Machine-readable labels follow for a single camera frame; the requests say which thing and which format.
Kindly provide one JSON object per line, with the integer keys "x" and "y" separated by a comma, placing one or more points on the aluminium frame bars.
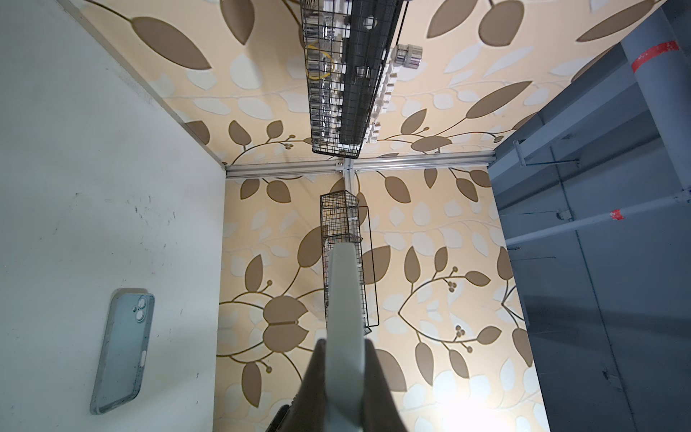
{"x": 338, "y": 165}

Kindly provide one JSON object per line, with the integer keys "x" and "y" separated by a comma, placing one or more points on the right wall wire basket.
{"x": 344, "y": 219}

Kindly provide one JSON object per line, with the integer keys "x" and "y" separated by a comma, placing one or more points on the back wall wire basket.
{"x": 352, "y": 61}

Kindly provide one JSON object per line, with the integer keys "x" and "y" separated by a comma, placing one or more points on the wall wire basket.
{"x": 344, "y": 219}
{"x": 352, "y": 61}

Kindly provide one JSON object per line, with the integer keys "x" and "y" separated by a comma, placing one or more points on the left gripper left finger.
{"x": 308, "y": 409}

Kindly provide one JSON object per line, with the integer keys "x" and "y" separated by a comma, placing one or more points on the light blue phone case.
{"x": 124, "y": 349}

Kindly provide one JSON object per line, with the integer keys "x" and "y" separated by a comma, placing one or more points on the black smartphone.
{"x": 345, "y": 352}

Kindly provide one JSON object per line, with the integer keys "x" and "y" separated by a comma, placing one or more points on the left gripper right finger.
{"x": 379, "y": 409}

